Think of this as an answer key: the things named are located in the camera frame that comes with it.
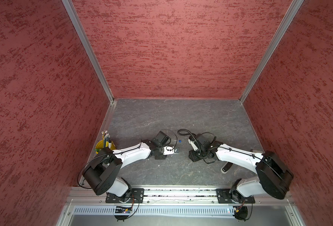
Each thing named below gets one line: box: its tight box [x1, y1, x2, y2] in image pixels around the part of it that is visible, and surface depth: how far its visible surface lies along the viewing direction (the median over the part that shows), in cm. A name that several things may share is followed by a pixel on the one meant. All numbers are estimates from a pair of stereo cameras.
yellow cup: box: [95, 139, 117, 151], surface depth 84 cm
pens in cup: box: [101, 129, 112, 149], surface depth 82 cm
